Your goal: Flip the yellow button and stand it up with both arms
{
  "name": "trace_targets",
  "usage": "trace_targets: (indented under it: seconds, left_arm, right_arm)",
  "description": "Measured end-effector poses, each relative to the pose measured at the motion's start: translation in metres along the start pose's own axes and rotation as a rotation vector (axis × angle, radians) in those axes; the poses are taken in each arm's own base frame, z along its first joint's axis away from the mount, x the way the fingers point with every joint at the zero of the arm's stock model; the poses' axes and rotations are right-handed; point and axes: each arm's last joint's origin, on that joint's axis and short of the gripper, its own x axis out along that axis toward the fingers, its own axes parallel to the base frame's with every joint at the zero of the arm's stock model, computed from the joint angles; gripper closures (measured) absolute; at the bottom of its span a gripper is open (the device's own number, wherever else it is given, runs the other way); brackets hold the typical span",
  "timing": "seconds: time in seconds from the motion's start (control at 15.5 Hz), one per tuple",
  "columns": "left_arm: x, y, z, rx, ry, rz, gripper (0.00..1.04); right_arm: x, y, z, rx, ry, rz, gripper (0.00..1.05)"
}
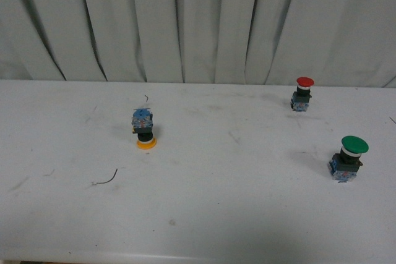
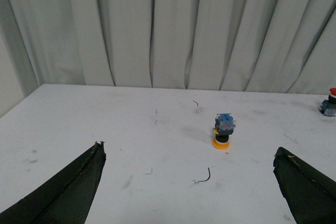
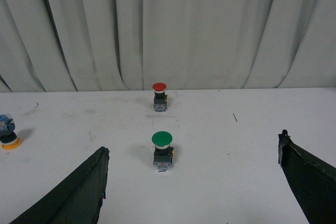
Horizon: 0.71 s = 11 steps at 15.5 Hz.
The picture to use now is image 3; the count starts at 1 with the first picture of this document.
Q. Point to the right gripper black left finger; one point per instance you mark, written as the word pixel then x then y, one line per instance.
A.
pixel 76 199

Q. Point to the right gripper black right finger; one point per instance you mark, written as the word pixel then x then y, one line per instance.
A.
pixel 311 180

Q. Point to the yellow mushroom push button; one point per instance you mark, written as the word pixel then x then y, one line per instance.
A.
pixel 9 139

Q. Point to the green mushroom push button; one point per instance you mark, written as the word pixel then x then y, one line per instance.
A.
pixel 163 151

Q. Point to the red mushroom push button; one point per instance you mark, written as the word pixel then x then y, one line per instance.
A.
pixel 160 98

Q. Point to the white pleated curtain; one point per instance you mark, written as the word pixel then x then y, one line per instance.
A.
pixel 105 45

